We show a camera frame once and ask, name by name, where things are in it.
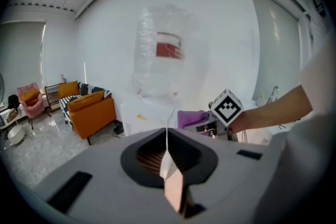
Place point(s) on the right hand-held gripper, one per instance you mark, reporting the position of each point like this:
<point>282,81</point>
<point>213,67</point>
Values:
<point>225,108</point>

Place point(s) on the black bag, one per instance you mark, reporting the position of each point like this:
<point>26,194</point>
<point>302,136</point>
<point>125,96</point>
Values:
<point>13,101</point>

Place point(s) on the white side table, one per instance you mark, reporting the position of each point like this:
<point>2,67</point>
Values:
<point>8,126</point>

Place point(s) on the person's white t-shirt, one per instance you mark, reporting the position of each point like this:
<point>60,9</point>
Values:
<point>320,81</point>

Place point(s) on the orange sofa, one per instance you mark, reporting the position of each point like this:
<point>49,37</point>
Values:
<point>92,118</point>

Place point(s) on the beige hat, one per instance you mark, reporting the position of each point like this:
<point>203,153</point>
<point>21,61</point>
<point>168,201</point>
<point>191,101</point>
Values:
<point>11,116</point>

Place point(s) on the plastic-wrapped clear water bottle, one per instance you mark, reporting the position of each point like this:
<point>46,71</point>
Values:
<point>160,70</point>

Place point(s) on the wooden shelf rack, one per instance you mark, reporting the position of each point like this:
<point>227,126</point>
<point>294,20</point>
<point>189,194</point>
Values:
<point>52,98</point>

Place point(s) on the chrome faucet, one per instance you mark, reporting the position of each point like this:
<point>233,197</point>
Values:
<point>274,94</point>

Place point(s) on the white round stool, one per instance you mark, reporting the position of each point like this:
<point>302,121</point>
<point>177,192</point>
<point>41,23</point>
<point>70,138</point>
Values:
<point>16,135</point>

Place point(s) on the orange cushion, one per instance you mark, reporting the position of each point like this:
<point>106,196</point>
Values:
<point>30,94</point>
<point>86,101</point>
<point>67,89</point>

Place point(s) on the black standing fan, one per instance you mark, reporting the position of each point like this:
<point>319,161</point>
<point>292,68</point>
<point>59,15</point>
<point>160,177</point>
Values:
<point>1,86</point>

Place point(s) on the grey window blind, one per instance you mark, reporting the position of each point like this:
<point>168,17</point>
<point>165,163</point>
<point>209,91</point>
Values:
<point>21,52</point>

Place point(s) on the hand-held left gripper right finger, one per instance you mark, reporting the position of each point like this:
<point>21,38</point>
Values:
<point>174,191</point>

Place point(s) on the person's right forearm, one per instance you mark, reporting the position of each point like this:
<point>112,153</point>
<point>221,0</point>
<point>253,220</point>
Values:
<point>270,110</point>

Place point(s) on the pink armchair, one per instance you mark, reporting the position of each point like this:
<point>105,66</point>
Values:
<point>32,108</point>

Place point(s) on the black-white striped blanket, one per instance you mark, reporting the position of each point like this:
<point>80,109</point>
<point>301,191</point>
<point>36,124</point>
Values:
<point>68,99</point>

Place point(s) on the purple fleece cloth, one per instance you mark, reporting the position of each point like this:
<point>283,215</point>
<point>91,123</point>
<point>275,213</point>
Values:
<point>193,118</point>

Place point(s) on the black power adapter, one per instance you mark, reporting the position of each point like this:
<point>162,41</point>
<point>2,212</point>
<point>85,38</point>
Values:
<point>118,129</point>

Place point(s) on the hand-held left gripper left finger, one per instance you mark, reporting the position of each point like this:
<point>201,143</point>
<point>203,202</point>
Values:
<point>166,168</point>

